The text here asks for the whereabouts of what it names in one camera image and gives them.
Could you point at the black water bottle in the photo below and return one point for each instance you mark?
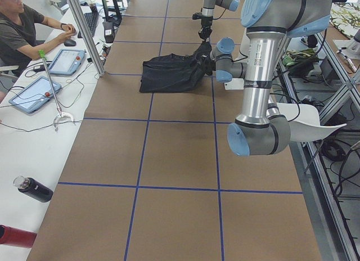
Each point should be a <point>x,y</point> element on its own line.
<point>32,188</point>

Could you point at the red bottle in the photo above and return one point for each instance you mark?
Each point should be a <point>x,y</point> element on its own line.
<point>17,237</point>

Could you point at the seated person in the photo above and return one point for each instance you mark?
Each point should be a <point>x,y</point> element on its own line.
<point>18,34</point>

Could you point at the black graphic t-shirt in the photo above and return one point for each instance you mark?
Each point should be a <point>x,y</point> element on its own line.
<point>173,73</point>

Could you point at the near teach pendant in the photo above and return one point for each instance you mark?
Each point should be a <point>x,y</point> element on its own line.
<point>33,96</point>

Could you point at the white plastic chair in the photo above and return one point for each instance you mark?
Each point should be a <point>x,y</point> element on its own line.
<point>306,127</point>

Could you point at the teach pendant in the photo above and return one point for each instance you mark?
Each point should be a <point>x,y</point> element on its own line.
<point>67,62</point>
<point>33,96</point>

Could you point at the black computer mouse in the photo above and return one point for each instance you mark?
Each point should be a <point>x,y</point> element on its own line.
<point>70,43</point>

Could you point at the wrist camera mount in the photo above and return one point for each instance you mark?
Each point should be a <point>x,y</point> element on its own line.
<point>197,15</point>

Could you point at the metal grabber tool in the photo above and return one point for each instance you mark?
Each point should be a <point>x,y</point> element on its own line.
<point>61,114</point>

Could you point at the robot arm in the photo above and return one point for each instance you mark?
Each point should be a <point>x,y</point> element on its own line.
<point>206,15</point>
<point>260,129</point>

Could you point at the aluminium frame post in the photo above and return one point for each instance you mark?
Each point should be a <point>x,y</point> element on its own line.
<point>87,36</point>

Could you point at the far teach pendant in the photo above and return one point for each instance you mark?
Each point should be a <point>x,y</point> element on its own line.
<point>67,62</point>

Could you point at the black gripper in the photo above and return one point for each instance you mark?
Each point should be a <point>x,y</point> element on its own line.
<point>207,21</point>
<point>203,58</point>

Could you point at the black keyboard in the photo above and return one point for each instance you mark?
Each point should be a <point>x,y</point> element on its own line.
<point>91,19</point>

